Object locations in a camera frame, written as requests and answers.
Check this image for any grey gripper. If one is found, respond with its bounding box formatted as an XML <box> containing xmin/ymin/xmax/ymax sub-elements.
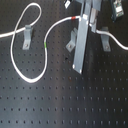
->
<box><xmin>76</xmin><ymin>0</ymin><xmax>102</xmax><ymax>24</ymax></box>

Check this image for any white cable with colour marks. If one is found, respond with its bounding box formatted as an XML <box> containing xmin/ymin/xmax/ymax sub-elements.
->
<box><xmin>0</xmin><ymin>2</ymin><xmax>128</xmax><ymax>84</ymax></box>

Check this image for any white tag at top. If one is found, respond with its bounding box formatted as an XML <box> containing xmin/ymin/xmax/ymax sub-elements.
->
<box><xmin>65</xmin><ymin>0</ymin><xmax>71</xmax><ymax>8</ymax></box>

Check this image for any green circuit board module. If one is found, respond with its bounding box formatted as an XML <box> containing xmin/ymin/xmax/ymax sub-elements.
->
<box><xmin>112</xmin><ymin>0</ymin><xmax>124</xmax><ymax>18</ymax></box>

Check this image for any right grey cable clip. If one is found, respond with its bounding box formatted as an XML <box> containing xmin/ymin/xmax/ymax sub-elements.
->
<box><xmin>101</xmin><ymin>27</ymin><xmax>111</xmax><ymax>52</ymax></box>

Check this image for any grey cable clip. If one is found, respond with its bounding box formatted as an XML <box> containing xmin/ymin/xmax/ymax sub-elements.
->
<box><xmin>66</xmin><ymin>28</ymin><xmax>77</xmax><ymax>52</ymax></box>
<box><xmin>101</xmin><ymin>27</ymin><xmax>111</xmax><ymax>52</ymax></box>
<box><xmin>22</xmin><ymin>25</ymin><xmax>33</xmax><ymax>50</ymax></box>

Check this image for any middle grey cable clip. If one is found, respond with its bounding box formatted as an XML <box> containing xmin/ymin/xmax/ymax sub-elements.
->
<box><xmin>66</xmin><ymin>28</ymin><xmax>77</xmax><ymax>52</ymax></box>

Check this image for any left grey cable clip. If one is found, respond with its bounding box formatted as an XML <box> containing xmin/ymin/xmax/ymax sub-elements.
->
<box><xmin>22</xmin><ymin>25</ymin><xmax>33</xmax><ymax>50</ymax></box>

